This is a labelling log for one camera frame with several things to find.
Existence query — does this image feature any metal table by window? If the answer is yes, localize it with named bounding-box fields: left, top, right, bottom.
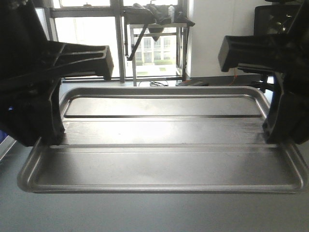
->
left=123, top=3, right=194, bottom=87

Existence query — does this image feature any silver metal tray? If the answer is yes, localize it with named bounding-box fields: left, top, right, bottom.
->
left=17, top=87, right=309, bottom=193

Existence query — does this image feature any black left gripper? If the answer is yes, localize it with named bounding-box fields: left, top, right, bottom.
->
left=0, top=0, right=114, bottom=146

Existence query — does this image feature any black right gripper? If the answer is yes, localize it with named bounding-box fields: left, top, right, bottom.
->
left=218, top=0, right=309, bottom=144

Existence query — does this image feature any window frame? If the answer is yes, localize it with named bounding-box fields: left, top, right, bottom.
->
left=49, top=0, right=185, bottom=82

